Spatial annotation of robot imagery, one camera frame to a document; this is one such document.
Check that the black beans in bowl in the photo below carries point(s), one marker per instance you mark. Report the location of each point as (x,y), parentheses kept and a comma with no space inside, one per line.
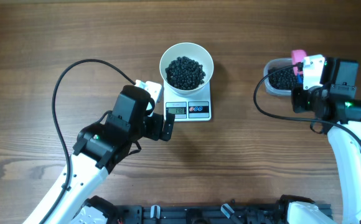
(184,73)

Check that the white digital kitchen scale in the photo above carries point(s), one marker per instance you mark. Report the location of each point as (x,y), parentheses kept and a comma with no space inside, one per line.
(192,107)

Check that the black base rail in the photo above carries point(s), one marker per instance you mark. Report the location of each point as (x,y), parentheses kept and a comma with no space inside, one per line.
(288,209)

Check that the pink scoop blue handle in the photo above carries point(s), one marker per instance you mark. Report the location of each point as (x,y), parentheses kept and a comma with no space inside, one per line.
(298,56)

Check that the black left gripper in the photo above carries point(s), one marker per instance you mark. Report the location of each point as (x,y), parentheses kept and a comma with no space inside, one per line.
(155,133)

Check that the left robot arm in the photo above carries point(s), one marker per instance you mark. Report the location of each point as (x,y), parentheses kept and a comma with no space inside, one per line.
(100,147)

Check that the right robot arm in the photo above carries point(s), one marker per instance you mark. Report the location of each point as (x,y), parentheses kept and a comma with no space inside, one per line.
(343,130)

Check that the white bowl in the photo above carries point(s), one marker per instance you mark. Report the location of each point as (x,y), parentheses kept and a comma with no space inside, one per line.
(192,51)

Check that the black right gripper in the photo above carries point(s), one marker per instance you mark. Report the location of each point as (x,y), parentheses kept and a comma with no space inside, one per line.
(298,105)

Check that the clear plastic container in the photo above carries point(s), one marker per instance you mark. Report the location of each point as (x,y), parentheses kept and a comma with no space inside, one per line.
(278,64)

